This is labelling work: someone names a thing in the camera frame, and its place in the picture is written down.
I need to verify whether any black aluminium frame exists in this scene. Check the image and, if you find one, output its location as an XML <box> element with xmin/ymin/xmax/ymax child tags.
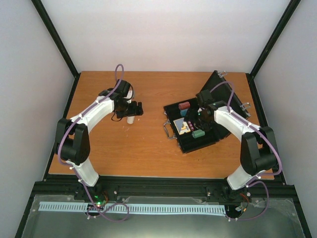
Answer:
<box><xmin>15</xmin><ymin>0</ymin><xmax>312</xmax><ymax>238</ymax></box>

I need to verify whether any blue poker chip stack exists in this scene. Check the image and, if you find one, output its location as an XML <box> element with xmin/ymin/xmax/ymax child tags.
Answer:
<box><xmin>180</xmin><ymin>109</ymin><xmax>188</xmax><ymax>117</ymax></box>

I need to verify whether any black poker set case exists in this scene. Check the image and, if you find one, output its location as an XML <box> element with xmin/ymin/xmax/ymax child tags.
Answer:
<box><xmin>162</xmin><ymin>69</ymin><xmax>252</xmax><ymax>155</ymax></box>

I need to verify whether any white slotted cable duct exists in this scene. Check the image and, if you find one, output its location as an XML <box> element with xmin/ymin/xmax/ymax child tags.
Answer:
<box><xmin>38</xmin><ymin>201</ymin><xmax>226</xmax><ymax>216</ymax></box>

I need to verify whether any right controller circuit board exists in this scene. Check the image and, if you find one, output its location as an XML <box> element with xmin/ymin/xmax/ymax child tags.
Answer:
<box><xmin>235</xmin><ymin>193</ymin><xmax>250</xmax><ymax>214</ymax></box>

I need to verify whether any controller circuit board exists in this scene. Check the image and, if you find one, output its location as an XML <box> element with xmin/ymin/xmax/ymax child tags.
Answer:
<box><xmin>235</xmin><ymin>193</ymin><xmax>250</xmax><ymax>214</ymax></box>
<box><xmin>87</xmin><ymin>191</ymin><xmax>109</xmax><ymax>211</ymax></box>

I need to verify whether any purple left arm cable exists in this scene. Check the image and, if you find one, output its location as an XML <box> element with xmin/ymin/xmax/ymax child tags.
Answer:
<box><xmin>57</xmin><ymin>63</ymin><xmax>130</xmax><ymax>222</ymax></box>

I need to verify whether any red poker chip stack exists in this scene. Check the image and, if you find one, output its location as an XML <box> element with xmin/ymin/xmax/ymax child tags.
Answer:
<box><xmin>178</xmin><ymin>101</ymin><xmax>191</xmax><ymax>111</ymax></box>

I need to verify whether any playing card deck box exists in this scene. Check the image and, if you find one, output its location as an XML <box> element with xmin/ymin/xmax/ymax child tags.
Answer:
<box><xmin>173</xmin><ymin>118</ymin><xmax>191</xmax><ymax>135</ymax></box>

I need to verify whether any green poker chip stack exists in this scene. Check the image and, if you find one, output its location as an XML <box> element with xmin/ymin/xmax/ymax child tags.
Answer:
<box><xmin>192</xmin><ymin>129</ymin><xmax>205</xmax><ymax>139</ymax></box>

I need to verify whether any white poker chip stack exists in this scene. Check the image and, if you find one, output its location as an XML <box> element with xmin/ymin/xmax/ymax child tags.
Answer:
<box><xmin>127</xmin><ymin>116</ymin><xmax>135</xmax><ymax>124</ymax></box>

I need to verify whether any left controller circuit board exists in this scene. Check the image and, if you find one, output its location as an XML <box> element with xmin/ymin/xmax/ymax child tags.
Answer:
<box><xmin>87</xmin><ymin>191</ymin><xmax>109</xmax><ymax>211</ymax></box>

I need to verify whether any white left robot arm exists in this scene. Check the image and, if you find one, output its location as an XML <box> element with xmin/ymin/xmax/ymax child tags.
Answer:
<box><xmin>53</xmin><ymin>80</ymin><xmax>143</xmax><ymax>200</ymax></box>

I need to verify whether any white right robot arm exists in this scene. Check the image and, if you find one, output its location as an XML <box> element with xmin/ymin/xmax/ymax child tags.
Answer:
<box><xmin>185</xmin><ymin>90</ymin><xmax>281</xmax><ymax>200</ymax></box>

